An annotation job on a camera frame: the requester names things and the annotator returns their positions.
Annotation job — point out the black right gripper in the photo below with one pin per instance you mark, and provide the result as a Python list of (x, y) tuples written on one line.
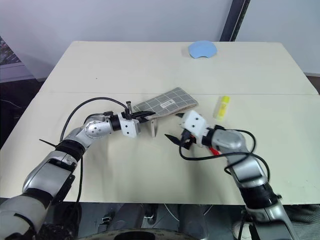
[(187, 140)]

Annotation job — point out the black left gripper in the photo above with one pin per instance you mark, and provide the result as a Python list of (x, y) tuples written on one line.
[(129, 113)]

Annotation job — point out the grey grid pouch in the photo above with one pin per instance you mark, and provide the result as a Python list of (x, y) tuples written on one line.
[(170, 100)]

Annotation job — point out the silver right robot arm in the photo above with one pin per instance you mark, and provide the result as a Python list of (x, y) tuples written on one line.
[(250, 170)]

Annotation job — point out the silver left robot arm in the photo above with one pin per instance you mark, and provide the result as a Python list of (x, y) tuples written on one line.
[(95, 130)]

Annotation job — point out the black zip tie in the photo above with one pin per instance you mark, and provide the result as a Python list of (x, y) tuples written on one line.
[(47, 143)]

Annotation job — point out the light blue round plate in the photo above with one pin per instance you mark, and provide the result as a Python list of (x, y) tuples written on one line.
[(202, 49)]

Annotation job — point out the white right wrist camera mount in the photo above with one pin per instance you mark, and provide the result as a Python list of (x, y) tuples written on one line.
[(195, 123)]

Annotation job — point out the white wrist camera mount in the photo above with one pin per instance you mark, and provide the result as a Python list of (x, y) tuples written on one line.
[(128, 127), (195, 123)]

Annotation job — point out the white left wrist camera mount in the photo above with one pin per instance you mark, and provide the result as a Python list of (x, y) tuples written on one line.
[(128, 127)]

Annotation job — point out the dark vertical post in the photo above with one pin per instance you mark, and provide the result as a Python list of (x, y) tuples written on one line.
[(231, 20)]

